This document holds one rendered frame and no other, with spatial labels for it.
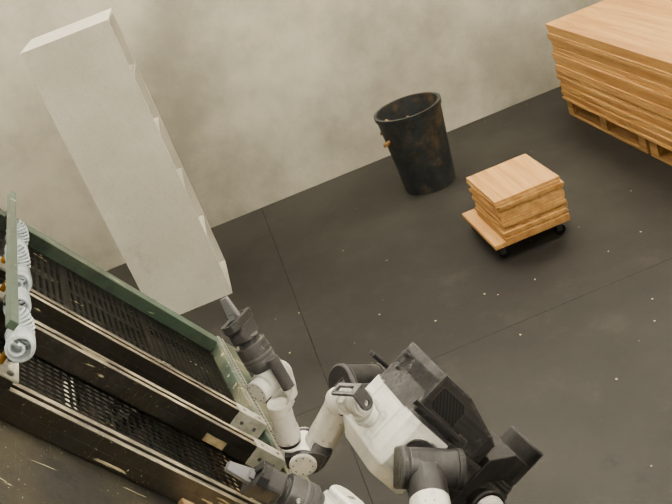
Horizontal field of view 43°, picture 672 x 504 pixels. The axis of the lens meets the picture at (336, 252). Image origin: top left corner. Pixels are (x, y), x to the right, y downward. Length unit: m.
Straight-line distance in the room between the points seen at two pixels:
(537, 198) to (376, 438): 3.35
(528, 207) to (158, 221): 2.47
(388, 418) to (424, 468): 0.21
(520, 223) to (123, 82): 2.65
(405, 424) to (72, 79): 4.10
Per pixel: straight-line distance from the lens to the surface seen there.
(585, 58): 6.60
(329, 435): 2.41
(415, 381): 2.12
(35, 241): 3.45
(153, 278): 6.12
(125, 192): 5.89
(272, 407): 2.38
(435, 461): 1.97
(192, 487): 2.25
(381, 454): 2.07
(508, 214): 5.22
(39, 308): 2.72
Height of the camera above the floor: 2.61
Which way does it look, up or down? 25 degrees down
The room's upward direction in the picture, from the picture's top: 21 degrees counter-clockwise
